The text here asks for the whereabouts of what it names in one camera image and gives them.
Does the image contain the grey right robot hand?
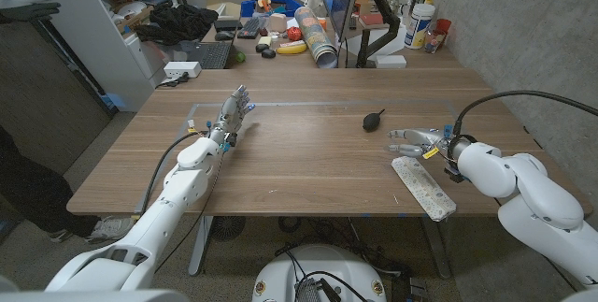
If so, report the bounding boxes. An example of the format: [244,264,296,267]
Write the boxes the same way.
[387,127,451,160]

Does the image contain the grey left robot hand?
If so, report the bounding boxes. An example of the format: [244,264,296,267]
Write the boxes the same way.
[209,84,257,147]

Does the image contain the person gloved hand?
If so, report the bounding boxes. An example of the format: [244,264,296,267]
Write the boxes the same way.
[0,0,62,23]

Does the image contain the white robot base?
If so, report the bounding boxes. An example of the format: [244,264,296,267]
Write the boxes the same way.
[251,244,388,302]

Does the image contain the black rubber air blower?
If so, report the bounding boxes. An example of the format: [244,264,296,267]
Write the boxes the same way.
[362,108,387,133]

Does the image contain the black laptop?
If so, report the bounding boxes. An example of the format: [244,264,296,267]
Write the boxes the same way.
[179,39,235,70]

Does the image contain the white power strip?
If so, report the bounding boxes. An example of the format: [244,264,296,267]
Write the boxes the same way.
[163,61,203,79]

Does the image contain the white shelf unit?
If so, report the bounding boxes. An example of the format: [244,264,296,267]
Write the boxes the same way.
[8,0,178,112]

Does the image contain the white flat box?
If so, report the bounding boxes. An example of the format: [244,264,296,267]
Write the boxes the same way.
[375,53,408,69]

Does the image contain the yellow banana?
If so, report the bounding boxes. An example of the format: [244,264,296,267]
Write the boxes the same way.
[276,42,308,55]

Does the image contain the black keyboard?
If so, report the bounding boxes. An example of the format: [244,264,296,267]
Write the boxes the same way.
[236,15,263,40]

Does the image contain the clear plastic cup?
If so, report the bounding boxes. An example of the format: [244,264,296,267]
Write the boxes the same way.
[423,28,445,54]

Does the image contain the beige cup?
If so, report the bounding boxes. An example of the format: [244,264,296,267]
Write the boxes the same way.
[268,12,289,34]

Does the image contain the black crumpled cloth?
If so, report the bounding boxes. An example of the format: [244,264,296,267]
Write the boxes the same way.
[134,2,220,46]

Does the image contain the black round floor fan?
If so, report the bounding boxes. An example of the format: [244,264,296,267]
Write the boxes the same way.
[208,216,248,242]

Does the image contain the grey metal table leg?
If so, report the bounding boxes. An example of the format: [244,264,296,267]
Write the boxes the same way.
[422,217,452,280]
[187,216,214,277]

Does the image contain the white wipes canister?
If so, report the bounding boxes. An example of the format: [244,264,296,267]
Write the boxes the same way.
[404,3,436,50]

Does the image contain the colourful printed cylinder tube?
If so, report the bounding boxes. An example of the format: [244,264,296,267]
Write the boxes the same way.
[293,6,339,69]

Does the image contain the blue plastic bin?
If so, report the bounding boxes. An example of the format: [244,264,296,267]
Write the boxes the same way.
[240,0,305,18]

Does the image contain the grey white sneaker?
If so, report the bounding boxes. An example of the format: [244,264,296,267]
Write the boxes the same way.
[86,216,136,245]

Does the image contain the person leg black trousers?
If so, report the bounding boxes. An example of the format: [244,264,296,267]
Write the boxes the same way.
[0,123,102,240]

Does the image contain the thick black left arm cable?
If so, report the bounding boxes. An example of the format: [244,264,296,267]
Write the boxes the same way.
[139,129,209,214]

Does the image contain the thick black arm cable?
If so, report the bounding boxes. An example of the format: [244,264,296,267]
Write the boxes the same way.
[452,90,598,137]
[139,129,209,214]

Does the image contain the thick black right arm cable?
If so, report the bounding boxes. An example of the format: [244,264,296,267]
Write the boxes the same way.
[452,90,598,137]

